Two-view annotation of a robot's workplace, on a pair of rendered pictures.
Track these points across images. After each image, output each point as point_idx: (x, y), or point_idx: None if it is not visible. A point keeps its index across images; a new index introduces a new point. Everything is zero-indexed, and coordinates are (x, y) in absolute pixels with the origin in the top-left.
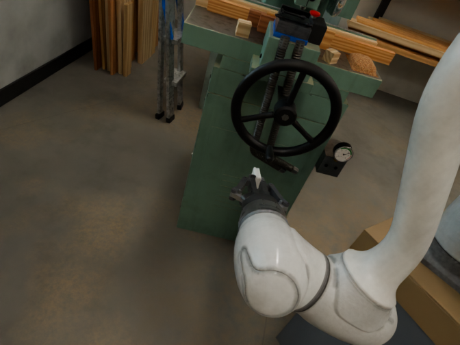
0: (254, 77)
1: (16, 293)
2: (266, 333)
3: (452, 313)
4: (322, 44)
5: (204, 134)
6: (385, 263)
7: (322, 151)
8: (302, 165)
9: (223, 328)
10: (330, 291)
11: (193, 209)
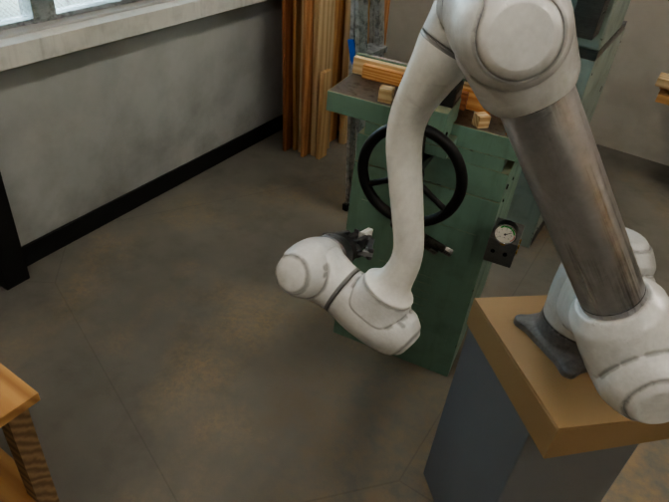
0: (372, 138)
1: (152, 363)
2: (412, 465)
3: (528, 375)
4: (482, 108)
5: (354, 209)
6: (387, 268)
7: (489, 234)
8: (469, 251)
9: (357, 445)
10: (348, 290)
11: None
